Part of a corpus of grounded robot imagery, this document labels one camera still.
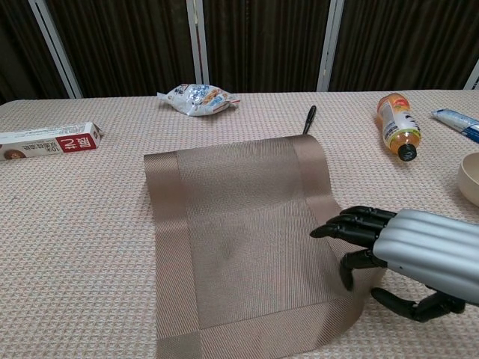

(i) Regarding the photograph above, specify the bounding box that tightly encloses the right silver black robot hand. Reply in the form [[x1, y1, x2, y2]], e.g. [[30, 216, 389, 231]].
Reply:
[[309, 205, 479, 323]]

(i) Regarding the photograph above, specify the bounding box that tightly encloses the cream round bowl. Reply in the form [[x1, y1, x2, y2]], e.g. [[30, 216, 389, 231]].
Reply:
[[457, 152, 479, 209]]

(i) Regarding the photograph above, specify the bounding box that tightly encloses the brown woven placemat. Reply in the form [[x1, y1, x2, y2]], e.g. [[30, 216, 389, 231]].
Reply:
[[143, 133, 386, 359]]

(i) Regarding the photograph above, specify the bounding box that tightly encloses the orange drink plastic bottle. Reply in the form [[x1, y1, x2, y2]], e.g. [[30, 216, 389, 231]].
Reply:
[[376, 92, 422, 162]]

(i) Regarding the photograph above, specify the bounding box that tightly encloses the blue white toothpaste tube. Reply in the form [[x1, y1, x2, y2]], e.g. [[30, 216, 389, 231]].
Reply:
[[430, 108, 479, 145]]

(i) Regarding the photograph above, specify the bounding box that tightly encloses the dark curtain panel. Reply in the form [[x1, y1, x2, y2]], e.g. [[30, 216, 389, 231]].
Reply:
[[329, 0, 479, 93], [0, 0, 72, 104], [204, 0, 332, 94], [46, 0, 198, 98]]

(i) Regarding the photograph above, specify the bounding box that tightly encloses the white blue snack bag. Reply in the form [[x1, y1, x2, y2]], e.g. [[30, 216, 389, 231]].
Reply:
[[156, 83, 241, 117]]

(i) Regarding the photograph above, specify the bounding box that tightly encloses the beige pink woven tablecloth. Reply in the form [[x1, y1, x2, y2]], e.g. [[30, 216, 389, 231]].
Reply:
[[0, 88, 479, 359]]

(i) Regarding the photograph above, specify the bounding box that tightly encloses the long white red box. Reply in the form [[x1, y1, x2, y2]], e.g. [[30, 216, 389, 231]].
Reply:
[[0, 121, 105, 162]]

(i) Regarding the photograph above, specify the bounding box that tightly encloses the grey metal screen post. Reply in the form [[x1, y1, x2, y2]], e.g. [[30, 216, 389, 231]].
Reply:
[[186, 0, 210, 94], [317, 0, 345, 93], [463, 61, 479, 90], [28, 0, 83, 99]]

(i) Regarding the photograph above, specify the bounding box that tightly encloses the steel ladle with black handle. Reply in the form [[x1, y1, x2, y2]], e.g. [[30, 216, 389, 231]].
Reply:
[[301, 105, 317, 135]]

